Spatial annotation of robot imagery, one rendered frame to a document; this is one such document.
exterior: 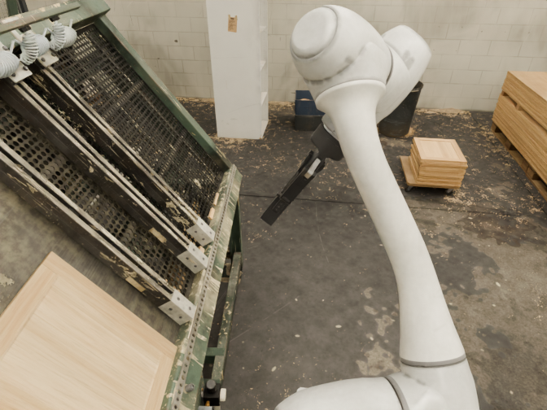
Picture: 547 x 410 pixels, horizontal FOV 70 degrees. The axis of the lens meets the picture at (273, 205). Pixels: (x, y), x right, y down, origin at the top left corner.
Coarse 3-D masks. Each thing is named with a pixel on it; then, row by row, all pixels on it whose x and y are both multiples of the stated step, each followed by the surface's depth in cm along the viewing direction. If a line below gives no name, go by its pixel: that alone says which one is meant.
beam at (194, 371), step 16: (224, 176) 252; (240, 176) 264; (224, 192) 232; (224, 224) 214; (224, 240) 205; (224, 256) 198; (192, 288) 171; (208, 288) 174; (208, 304) 169; (208, 320) 164; (208, 336) 159; (176, 352) 144; (192, 352) 147; (176, 368) 137; (192, 368) 143; (192, 400) 136
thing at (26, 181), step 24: (0, 144) 117; (0, 168) 117; (24, 168) 121; (24, 192) 122; (48, 192) 124; (48, 216) 127; (72, 216) 127; (96, 240) 132; (120, 264) 138; (144, 264) 144; (168, 288) 149; (168, 312) 151; (192, 312) 154
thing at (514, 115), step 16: (512, 80) 474; (528, 80) 456; (544, 80) 456; (512, 96) 470; (528, 96) 434; (544, 96) 410; (496, 112) 511; (512, 112) 467; (528, 112) 430; (544, 112) 400; (496, 128) 514; (512, 128) 463; (528, 128) 427; (544, 128) 412; (512, 144) 471; (528, 144) 425; (544, 144) 395; (528, 160) 423; (544, 160) 393; (528, 176) 424; (544, 176) 392; (544, 192) 397
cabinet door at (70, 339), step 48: (48, 288) 114; (96, 288) 128; (0, 336) 98; (48, 336) 108; (96, 336) 120; (144, 336) 135; (0, 384) 93; (48, 384) 102; (96, 384) 113; (144, 384) 127
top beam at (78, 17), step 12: (72, 0) 183; (84, 0) 192; (96, 0) 202; (24, 12) 151; (36, 12) 156; (72, 12) 178; (84, 12) 187; (96, 12) 196; (36, 24) 153; (48, 24) 159; (72, 24) 175; (84, 24) 195; (0, 36) 134; (12, 36) 139; (48, 36) 160
